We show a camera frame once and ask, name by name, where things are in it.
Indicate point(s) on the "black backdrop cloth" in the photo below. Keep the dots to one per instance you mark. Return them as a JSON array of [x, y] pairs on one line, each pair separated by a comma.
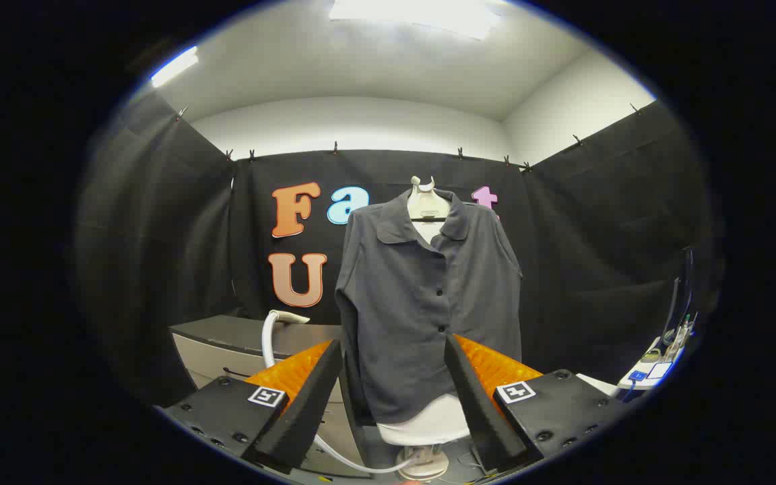
[[159, 236]]

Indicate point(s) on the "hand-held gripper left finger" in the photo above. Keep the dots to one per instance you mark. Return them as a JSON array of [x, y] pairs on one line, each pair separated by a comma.
[[307, 411]]

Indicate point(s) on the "row of black cloth clips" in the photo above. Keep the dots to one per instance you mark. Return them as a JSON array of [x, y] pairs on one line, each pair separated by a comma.
[[335, 148]]

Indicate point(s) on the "grey drawer cabinet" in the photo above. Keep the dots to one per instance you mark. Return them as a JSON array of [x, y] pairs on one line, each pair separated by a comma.
[[226, 337]]

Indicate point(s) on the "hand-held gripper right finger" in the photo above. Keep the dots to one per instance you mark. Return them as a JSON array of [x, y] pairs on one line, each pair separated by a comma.
[[479, 411]]

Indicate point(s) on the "garment steamer base unit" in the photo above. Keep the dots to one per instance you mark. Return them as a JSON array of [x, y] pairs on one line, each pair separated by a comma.
[[425, 463]]

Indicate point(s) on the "dark grey button shirt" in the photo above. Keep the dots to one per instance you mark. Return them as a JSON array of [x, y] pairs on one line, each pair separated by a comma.
[[401, 303]]

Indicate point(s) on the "ceiling light panel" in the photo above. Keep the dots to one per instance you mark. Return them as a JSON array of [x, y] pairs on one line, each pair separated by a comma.
[[174, 67]]

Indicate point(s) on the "white side table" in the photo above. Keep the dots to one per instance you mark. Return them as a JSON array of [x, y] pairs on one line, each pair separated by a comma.
[[637, 385]]

